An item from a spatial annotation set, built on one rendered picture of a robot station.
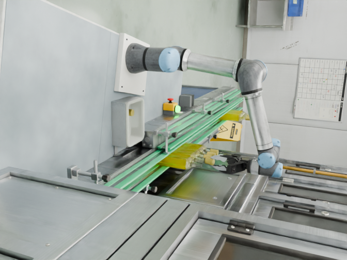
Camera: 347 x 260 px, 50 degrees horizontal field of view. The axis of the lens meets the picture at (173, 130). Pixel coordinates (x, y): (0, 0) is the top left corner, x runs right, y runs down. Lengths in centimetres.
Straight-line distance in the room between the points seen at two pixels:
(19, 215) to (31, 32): 65
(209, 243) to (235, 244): 6
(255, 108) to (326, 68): 603
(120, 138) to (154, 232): 101
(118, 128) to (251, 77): 67
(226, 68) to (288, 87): 599
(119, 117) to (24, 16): 68
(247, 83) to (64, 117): 79
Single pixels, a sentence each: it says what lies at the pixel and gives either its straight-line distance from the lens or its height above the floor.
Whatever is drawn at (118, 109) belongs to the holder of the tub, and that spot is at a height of 79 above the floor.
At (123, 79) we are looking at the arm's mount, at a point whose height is 78.
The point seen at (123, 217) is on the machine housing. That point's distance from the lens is 95.
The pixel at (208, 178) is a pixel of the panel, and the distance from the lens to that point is 212.
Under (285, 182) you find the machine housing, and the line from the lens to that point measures 228.
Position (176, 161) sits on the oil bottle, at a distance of 196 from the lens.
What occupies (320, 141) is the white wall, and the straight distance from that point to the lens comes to 796.
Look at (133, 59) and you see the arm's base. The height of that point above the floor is 82.
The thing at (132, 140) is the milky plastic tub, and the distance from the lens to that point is 191.
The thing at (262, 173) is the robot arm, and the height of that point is 145.
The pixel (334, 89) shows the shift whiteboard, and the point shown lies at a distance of 775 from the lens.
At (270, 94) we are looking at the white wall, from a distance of 786.
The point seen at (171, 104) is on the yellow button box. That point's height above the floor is 81.
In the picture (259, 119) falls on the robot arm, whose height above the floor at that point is 143.
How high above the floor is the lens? 170
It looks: 22 degrees down
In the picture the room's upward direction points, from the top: 97 degrees clockwise
